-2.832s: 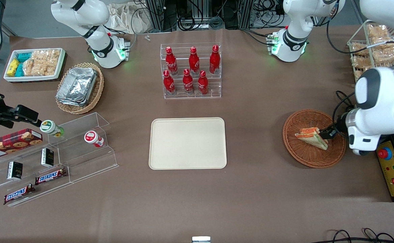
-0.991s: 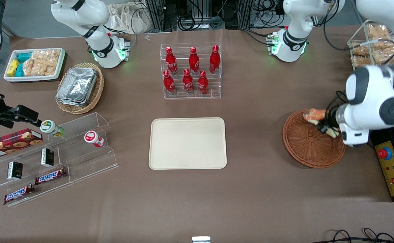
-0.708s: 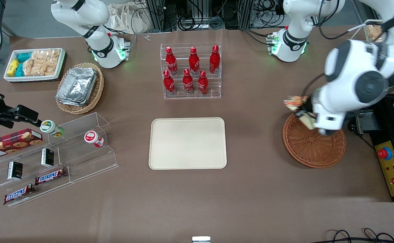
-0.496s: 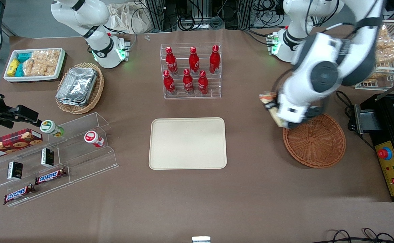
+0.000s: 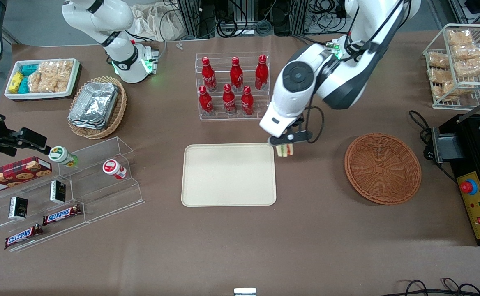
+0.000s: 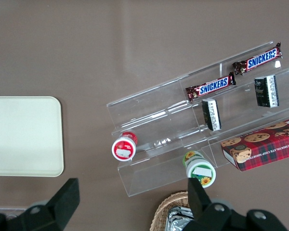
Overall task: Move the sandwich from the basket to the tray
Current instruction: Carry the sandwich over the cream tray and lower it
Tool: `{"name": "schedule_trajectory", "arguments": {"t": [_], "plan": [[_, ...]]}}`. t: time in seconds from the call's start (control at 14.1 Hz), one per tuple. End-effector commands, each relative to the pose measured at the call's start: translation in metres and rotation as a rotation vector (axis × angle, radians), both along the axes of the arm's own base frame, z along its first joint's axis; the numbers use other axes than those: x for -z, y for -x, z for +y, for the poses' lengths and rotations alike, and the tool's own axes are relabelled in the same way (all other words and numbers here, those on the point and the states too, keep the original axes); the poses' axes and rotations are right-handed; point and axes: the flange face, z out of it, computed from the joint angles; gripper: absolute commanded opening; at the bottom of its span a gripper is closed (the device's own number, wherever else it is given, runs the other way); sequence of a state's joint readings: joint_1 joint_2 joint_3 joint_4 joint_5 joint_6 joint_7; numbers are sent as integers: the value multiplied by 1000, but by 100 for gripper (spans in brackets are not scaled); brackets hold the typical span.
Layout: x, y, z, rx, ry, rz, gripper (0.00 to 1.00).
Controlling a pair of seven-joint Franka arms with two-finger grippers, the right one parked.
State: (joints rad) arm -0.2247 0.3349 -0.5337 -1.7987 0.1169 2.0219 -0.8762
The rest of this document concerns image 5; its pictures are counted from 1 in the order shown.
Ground snickers chocolate bar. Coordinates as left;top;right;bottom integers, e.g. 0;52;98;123
4;224;44;250
42;204;83;226

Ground white rectangular snack tray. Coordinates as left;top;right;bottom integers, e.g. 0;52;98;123
4;58;81;101

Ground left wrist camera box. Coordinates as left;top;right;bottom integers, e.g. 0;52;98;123
268;129;313;147

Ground small black box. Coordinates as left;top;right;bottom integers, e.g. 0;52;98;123
50;180;67;205
8;197;29;220

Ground black left base cable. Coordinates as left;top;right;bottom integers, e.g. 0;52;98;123
293;34;336;46

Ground red lid yogurt bottle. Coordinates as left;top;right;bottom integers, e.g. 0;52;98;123
102;159;128;180

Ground beige plastic tray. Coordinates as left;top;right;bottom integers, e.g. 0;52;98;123
181;143;277;207

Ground stack of foil trays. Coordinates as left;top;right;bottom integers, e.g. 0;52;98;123
68;81;120;130

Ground black right base cable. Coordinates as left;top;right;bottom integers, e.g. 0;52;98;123
126;30;167;63

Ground black food warmer appliance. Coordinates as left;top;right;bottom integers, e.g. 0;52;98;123
431;91;480;247

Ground yellow snack box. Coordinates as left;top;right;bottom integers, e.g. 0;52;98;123
8;72;24;95

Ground aluminium frame equipment rack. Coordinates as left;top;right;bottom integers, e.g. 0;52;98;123
164;0;349;38

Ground clear acrylic stepped shelf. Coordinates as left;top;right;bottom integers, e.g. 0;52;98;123
57;136;145;225
0;164;88;252

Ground oval light wicker basket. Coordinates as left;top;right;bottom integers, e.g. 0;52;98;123
67;76;127;139

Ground red tartan cookie box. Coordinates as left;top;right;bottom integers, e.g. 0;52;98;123
0;156;53;196

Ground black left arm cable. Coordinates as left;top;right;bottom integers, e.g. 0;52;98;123
304;0;407;145

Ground round brown wicker basket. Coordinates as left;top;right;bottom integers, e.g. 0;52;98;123
344;133;422;205

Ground clear bag fried snacks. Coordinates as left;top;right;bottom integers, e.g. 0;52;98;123
432;80;458;100
454;58;480;79
428;68;455;83
447;30;474;46
451;44;480;60
427;53;450;69

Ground clear acrylic bottle rack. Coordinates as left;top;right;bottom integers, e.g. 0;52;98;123
195;51;270;121

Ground black appliance power cable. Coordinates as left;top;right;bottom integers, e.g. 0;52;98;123
408;110;458;183

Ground clear bag rice crackers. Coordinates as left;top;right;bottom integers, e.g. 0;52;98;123
28;72;70;93
38;60;74;78

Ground green lid yogurt bottle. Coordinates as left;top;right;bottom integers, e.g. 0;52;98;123
48;146;79;168

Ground beige cloth bag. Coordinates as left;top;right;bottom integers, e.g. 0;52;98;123
131;3;184;42

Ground triangular sandwich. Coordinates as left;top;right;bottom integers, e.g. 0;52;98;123
276;142;296;158

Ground red cola bottle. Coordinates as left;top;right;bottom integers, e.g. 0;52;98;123
240;86;255;116
255;55;269;91
201;57;217;92
222;84;237;115
229;57;244;92
198;86;215;116

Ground black cable on floor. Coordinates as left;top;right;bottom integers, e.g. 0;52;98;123
388;278;480;296

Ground white wire rack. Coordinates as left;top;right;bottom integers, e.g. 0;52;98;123
422;23;480;110

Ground black base cable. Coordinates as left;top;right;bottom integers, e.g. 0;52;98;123
293;34;336;46
126;30;167;63

